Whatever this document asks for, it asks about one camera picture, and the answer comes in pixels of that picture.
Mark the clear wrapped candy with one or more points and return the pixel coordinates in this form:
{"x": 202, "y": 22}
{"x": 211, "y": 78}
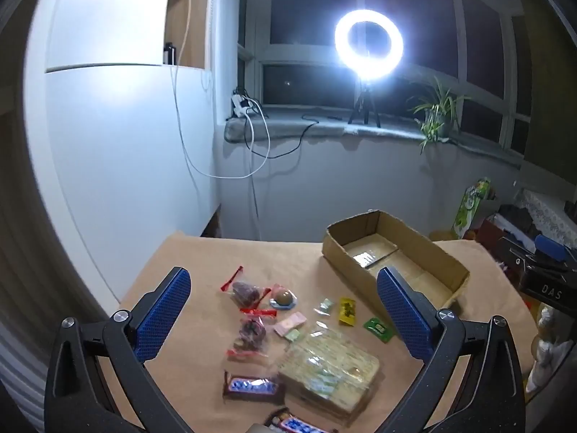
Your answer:
{"x": 318, "y": 327}
{"x": 325, "y": 305}

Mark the grey stone window sill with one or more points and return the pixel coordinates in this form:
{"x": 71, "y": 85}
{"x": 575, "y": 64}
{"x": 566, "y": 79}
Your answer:
{"x": 279, "y": 128}

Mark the person's right hand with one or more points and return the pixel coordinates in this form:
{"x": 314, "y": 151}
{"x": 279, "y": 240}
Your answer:
{"x": 547, "y": 347}

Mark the white cabinet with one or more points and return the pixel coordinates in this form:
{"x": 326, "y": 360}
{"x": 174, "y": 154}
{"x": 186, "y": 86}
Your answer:
{"x": 112, "y": 144}

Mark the pink candy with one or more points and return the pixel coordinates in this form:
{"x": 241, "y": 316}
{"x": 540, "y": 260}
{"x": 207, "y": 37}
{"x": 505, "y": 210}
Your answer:
{"x": 290, "y": 322}

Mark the green printed box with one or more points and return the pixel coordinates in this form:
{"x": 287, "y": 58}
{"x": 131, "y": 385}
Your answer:
{"x": 469, "y": 212}

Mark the potted green plant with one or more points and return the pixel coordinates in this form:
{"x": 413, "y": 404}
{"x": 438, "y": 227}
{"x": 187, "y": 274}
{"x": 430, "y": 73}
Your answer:
{"x": 435, "y": 112}

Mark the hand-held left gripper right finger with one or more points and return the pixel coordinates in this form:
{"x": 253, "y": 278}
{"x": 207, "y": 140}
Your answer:
{"x": 401, "y": 315}

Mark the small green candy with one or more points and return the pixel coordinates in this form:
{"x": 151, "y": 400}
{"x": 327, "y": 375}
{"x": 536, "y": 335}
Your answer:
{"x": 293, "y": 335}

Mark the black bottle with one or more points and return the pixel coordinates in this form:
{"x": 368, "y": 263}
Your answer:
{"x": 169, "y": 54}

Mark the yellow snack packet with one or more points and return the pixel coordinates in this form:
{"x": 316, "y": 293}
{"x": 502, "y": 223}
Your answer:
{"x": 347, "y": 311}

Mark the black tripod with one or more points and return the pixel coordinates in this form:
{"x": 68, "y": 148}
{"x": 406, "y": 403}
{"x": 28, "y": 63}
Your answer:
{"x": 365, "y": 99}

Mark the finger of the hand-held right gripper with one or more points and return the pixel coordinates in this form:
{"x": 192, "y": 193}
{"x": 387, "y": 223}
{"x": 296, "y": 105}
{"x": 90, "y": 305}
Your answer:
{"x": 536, "y": 264}
{"x": 552, "y": 248}

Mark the white window frame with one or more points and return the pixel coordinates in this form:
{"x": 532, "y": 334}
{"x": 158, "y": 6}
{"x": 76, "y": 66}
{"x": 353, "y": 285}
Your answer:
{"x": 306, "y": 54}

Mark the dark green snack packet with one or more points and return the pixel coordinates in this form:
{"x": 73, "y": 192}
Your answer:
{"x": 377, "y": 326}

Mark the clear red-sealed dates packet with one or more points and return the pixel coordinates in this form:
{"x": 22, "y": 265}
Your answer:
{"x": 252, "y": 331}
{"x": 245, "y": 292}

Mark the braised egg packet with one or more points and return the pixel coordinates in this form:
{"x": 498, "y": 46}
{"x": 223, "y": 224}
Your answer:
{"x": 283, "y": 298}

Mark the brown chocolate bar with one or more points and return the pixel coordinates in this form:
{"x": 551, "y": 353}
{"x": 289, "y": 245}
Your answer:
{"x": 252, "y": 386}
{"x": 297, "y": 424}

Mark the white power strip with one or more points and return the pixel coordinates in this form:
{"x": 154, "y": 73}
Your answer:
{"x": 239, "y": 103}

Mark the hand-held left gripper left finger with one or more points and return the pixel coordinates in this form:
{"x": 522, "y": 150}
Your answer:
{"x": 162, "y": 315}

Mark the large clear biscuit pack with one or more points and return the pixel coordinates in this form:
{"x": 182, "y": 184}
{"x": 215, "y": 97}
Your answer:
{"x": 324, "y": 370}

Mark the red box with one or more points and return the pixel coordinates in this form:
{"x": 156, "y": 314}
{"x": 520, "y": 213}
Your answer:
{"x": 489, "y": 234}

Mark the cardboard box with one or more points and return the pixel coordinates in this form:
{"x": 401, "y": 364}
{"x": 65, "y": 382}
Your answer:
{"x": 423, "y": 239}

